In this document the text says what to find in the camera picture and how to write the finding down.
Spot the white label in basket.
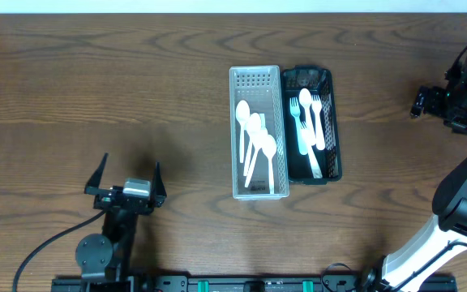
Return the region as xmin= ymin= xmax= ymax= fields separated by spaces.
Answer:
xmin=259 ymin=114 xmax=266 ymax=130

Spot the clear plastic basket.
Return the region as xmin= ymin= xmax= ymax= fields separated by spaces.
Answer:
xmin=229 ymin=66 xmax=289 ymax=201

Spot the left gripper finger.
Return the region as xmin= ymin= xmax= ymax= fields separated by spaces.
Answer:
xmin=84 ymin=152 xmax=109 ymax=189
xmin=151 ymin=162 xmax=167 ymax=199

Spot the black plastic basket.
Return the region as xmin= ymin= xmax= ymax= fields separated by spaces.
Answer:
xmin=281 ymin=65 xmax=342 ymax=185

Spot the white plastic spoon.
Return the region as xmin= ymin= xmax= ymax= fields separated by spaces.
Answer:
xmin=262 ymin=135 xmax=276 ymax=194
xmin=243 ymin=113 xmax=261 ymax=176
xmin=244 ymin=128 xmax=268 ymax=187
xmin=235 ymin=100 xmax=251 ymax=163
xmin=299 ymin=88 xmax=315 ymax=141

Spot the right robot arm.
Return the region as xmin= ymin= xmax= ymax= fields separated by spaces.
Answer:
xmin=357 ymin=46 xmax=467 ymax=291

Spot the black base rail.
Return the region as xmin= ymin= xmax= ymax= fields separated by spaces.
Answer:
xmin=50 ymin=274 xmax=458 ymax=292

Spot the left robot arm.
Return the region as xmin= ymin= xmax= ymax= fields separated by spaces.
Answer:
xmin=75 ymin=155 xmax=167 ymax=291

